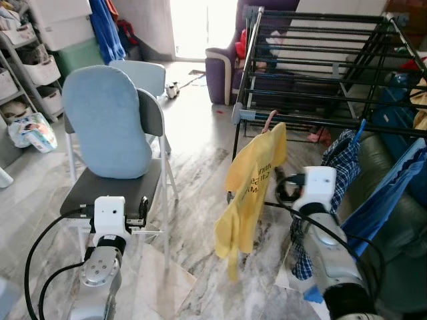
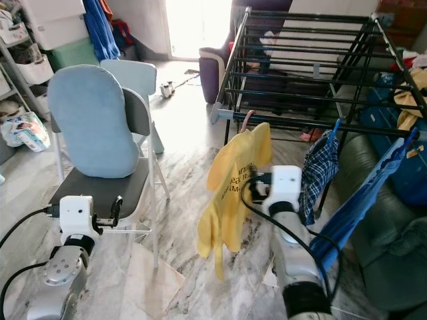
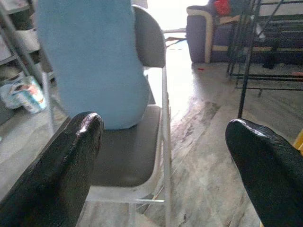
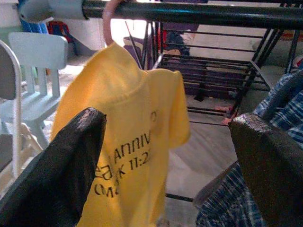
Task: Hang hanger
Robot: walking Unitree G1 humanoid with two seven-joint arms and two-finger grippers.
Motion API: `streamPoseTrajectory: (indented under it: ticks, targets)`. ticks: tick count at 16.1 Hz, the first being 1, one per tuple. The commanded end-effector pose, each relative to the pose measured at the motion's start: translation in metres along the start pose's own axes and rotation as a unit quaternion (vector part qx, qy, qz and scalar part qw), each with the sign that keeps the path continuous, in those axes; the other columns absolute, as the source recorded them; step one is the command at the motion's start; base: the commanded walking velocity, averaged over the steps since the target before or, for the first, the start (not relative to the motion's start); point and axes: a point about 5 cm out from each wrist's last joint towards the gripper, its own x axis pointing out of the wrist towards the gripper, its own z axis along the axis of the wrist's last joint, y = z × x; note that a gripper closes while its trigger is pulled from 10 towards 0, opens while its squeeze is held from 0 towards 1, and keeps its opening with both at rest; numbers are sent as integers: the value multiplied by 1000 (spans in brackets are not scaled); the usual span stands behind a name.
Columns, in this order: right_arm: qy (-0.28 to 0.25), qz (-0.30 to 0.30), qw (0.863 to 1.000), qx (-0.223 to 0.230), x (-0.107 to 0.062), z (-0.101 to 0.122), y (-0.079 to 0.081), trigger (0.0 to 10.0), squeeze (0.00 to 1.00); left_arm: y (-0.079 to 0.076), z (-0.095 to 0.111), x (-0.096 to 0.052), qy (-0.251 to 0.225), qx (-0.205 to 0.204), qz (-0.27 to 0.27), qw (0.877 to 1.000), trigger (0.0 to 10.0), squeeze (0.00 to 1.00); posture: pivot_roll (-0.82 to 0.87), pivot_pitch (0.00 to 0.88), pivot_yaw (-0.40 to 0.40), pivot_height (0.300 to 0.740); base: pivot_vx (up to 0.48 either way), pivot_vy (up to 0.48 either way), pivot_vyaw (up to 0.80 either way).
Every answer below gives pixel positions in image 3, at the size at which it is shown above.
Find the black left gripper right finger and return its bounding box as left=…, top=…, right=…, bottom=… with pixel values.
left=224, top=118, right=303, bottom=227

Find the purple cream sofa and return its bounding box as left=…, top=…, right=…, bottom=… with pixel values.
left=186, top=0, right=303, bottom=64

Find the metal shelf with white bins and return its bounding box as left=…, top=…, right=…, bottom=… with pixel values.
left=0, top=0, right=60, bottom=133

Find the white printed plastic bag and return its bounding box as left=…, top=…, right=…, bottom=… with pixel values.
left=0, top=75, right=47, bottom=114

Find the red cloth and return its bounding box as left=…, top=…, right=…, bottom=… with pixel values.
left=214, top=0, right=232, bottom=15

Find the yellow shirt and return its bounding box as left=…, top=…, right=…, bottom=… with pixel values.
left=293, top=129, right=303, bottom=157

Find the black metal rack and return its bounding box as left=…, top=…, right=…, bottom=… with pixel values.
left=226, top=0, right=303, bottom=119

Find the grey folding chair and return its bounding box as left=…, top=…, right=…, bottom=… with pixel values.
left=75, top=4, right=173, bottom=227

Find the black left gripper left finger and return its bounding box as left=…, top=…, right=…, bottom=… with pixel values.
left=0, top=112, right=104, bottom=227

